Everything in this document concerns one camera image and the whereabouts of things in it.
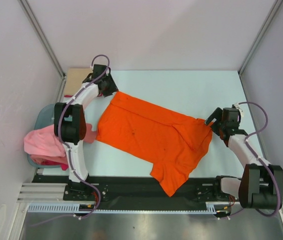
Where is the orange t shirt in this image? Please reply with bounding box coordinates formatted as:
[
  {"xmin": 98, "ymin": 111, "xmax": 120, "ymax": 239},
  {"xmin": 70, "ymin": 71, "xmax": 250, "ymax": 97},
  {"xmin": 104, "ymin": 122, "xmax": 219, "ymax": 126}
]
[{"xmin": 97, "ymin": 91, "xmax": 213, "ymax": 197}]

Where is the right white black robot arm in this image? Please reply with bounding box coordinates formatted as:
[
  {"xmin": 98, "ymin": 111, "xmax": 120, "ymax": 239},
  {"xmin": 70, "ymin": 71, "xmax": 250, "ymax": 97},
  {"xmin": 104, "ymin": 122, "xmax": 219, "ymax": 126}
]
[{"xmin": 204, "ymin": 106, "xmax": 283, "ymax": 212}]

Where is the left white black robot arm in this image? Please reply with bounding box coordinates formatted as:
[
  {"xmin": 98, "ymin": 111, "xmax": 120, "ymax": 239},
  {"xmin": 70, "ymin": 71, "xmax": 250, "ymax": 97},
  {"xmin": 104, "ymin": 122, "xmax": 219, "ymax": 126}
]
[{"xmin": 54, "ymin": 64, "xmax": 118, "ymax": 200}]

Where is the folded beige t shirt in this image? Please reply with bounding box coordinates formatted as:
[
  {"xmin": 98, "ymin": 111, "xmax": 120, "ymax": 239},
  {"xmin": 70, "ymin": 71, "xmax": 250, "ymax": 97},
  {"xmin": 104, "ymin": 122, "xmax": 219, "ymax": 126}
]
[{"xmin": 63, "ymin": 68, "xmax": 93, "ymax": 95}]

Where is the folded red t shirt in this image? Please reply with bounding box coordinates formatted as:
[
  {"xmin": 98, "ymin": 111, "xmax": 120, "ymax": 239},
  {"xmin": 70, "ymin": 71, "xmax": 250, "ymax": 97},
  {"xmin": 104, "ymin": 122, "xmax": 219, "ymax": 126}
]
[{"xmin": 64, "ymin": 94, "xmax": 73, "ymax": 98}]

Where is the blue plastic basket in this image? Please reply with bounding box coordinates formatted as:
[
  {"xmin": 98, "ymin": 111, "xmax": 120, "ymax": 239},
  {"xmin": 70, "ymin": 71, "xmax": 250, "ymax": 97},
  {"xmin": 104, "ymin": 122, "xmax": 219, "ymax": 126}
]
[{"xmin": 27, "ymin": 104, "xmax": 58, "ymax": 168}]

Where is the light pink t shirt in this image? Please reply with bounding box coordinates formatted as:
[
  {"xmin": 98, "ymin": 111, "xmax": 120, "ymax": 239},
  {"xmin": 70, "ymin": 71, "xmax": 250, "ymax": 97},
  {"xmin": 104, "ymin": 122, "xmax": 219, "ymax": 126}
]
[{"xmin": 23, "ymin": 123, "xmax": 99, "ymax": 158}]

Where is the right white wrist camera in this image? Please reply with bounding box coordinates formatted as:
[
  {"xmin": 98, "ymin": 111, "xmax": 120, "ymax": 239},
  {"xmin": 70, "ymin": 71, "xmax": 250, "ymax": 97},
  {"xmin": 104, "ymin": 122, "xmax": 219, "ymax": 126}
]
[{"xmin": 232, "ymin": 102, "xmax": 245, "ymax": 122}]

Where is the left aluminium frame post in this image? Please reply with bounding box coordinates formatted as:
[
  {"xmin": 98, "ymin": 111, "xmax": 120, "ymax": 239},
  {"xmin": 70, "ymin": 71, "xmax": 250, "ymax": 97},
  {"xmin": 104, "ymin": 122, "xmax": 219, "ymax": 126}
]
[{"xmin": 18, "ymin": 0, "xmax": 66, "ymax": 101}]

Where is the aluminium frame post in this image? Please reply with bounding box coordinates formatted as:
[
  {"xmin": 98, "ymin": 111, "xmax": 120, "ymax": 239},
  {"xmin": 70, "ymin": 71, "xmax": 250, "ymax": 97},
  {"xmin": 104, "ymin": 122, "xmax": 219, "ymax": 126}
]
[
  {"xmin": 237, "ymin": 0, "xmax": 283, "ymax": 77},
  {"xmin": 18, "ymin": 0, "xmax": 66, "ymax": 101}
]

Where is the white slotted cable duct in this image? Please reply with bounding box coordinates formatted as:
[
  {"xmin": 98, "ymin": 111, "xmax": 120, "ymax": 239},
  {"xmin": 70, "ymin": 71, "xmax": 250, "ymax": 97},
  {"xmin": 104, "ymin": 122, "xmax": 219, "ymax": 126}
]
[{"xmin": 27, "ymin": 202, "xmax": 231, "ymax": 215}]

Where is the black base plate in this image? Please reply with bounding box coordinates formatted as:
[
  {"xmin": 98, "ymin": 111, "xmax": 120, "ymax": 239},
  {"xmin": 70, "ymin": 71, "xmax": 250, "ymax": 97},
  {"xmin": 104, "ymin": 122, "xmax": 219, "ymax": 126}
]
[{"xmin": 32, "ymin": 175, "xmax": 237, "ymax": 210}]

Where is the right aluminium frame post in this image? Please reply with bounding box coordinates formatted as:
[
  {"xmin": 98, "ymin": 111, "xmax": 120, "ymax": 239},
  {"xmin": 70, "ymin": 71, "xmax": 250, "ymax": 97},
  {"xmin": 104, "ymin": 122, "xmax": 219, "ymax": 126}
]
[{"xmin": 237, "ymin": 0, "xmax": 283, "ymax": 77}]

